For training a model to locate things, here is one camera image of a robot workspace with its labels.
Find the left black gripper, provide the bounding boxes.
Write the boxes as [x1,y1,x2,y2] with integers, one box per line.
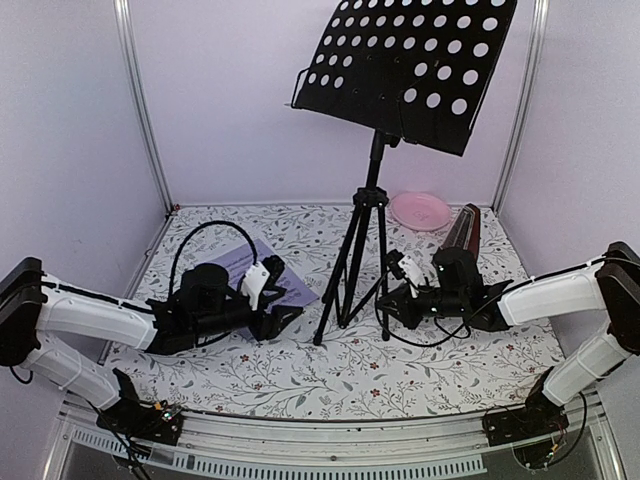
[192,286,302,341]

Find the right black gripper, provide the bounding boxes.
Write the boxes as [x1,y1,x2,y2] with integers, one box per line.
[376,283,466,331]

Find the black folding tripod stand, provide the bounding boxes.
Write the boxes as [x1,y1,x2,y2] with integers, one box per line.
[313,130,400,346]

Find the black perforated music stand desk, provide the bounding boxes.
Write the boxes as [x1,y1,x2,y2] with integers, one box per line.
[291,1,517,156]

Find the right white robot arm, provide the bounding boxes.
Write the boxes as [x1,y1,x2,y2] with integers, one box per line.
[375,242,639,436]

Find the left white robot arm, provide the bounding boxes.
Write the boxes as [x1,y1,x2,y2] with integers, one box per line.
[1,255,303,434]

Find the floral patterned table mat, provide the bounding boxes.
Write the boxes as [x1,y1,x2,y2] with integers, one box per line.
[105,205,563,420]

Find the pink plastic plate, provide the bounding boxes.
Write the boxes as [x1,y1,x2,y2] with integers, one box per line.
[389,192,451,232]

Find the dark red metronome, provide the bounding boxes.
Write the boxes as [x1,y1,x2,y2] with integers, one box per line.
[440,203,481,261]

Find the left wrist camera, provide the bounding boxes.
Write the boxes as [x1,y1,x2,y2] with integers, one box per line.
[239,255,285,311]

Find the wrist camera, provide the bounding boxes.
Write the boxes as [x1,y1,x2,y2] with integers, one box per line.
[239,255,285,311]
[386,250,427,298]

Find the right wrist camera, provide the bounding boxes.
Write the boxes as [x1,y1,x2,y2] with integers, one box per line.
[386,250,427,298]

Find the front aluminium rail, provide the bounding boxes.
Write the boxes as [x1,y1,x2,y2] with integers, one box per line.
[44,392,631,479]

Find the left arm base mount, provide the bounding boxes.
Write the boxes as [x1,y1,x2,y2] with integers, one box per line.
[96,369,184,446]

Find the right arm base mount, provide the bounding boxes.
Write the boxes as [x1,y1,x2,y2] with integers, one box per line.
[482,399,569,446]

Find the left aluminium frame post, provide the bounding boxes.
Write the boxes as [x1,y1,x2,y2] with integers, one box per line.
[113,0,174,216]

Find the aluminium frame post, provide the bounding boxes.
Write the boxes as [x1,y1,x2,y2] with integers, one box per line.
[491,0,550,217]
[113,0,174,216]

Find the right aluminium frame post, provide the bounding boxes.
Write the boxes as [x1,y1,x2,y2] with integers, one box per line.
[491,0,550,217]

